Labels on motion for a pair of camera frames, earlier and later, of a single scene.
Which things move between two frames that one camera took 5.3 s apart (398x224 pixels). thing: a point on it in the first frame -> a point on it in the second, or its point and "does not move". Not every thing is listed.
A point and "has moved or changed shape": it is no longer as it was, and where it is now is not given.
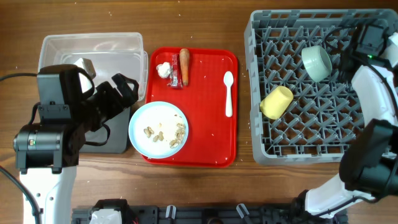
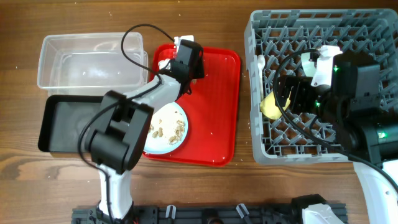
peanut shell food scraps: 180,134 has moved or changed shape
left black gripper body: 99,106 -> 198,71
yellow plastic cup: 276,103 does not move
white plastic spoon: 228,78 -> 261,62
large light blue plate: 158,129 does not move
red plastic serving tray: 212,139 does not move
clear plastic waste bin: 109,54 does not move
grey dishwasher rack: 323,114 does not move
